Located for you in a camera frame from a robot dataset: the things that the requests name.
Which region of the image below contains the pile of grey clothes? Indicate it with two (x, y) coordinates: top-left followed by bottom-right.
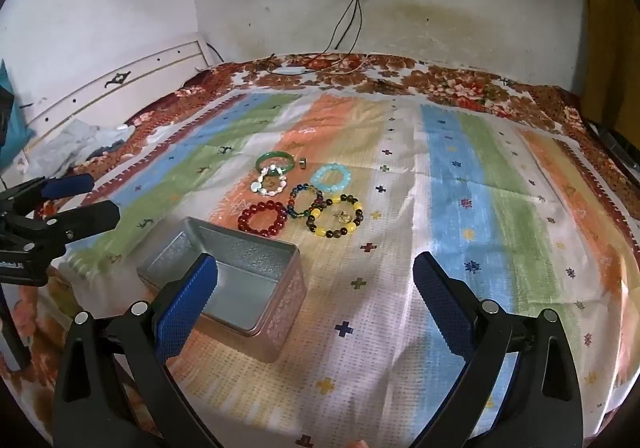
(30, 121), (136, 179)

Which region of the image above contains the dark bed frame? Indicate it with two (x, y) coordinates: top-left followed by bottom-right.
(585, 118), (640, 166)

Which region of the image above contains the dark pole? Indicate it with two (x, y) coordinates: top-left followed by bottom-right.
(0, 285), (31, 373)

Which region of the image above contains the striped patterned cloth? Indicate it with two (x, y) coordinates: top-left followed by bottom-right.
(37, 91), (640, 448)

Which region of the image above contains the green jade bangle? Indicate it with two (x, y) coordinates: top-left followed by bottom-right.
(256, 151), (295, 174)

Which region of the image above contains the white shell bracelet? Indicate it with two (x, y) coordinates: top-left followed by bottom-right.
(250, 165), (289, 196)

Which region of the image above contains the multicolour bead bracelet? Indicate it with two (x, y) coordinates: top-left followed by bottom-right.
(286, 183), (326, 220)

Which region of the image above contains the black charger cable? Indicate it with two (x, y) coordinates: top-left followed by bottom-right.
(345, 0), (366, 60)
(265, 0), (362, 76)

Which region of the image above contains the teal bag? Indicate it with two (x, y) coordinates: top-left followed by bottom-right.
(0, 59), (36, 169)

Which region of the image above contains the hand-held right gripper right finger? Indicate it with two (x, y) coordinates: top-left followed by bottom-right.
(410, 251), (586, 448)

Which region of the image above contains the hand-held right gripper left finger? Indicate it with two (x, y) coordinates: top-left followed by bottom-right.
(52, 252), (223, 448)

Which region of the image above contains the yellow and brown bead bracelet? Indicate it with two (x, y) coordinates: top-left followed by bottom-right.
(307, 194), (365, 240)

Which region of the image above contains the yellow curtain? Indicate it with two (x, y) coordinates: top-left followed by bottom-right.
(582, 0), (640, 124)

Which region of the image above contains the floral bedsheet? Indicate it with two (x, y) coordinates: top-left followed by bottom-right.
(0, 53), (640, 448)

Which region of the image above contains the white wooden headboard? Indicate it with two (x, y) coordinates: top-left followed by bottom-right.
(15, 39), (223, 164)

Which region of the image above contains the light blue bead bracelet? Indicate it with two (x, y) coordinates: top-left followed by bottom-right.
(309, 165), (352, 194)

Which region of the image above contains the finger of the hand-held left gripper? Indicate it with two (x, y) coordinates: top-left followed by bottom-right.
(0, 199), (122, 260)
(0, 173), (96, 218)

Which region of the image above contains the silver metal tin box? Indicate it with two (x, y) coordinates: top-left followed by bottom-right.
(136, 217), (307, 364)

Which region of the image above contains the red bead bracelet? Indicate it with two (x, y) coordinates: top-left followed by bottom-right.
(237, 201), (288, 238)

